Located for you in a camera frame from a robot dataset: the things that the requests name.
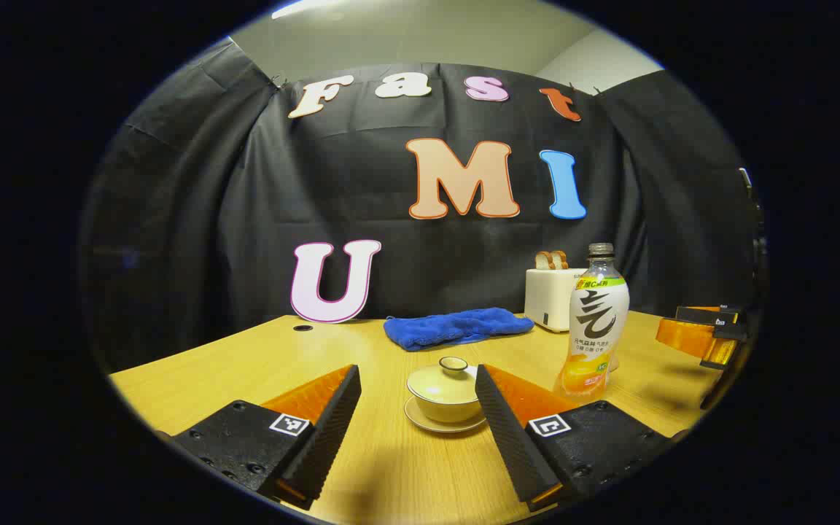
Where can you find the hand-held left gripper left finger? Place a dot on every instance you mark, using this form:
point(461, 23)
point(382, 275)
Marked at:
point(325, 437)

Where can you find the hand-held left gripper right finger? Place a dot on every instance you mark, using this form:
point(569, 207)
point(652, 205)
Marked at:
point(511, 437)

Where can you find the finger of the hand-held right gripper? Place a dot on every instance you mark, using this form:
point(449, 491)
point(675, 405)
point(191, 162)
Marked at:
point(686, 335)
point(722, 351)

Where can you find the plastic water bottle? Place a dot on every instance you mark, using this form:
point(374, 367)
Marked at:
point(599, 321)

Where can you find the cream teacup lid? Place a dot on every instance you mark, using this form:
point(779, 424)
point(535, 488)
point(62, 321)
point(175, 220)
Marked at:
point(438, 385)

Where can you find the cream saucer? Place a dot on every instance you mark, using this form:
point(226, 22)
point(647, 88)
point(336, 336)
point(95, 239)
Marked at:
point(434, 427)

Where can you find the blue towel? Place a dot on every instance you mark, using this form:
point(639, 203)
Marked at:
point(456, 328)

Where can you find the white toaster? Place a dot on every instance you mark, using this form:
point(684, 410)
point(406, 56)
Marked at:
point(547, 299)

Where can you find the toast bread slice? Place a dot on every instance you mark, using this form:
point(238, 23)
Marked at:
point(561, 259)
point(544, 260)

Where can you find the black backdrop cloth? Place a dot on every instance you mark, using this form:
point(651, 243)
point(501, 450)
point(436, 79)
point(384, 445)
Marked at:
point(245, 219)

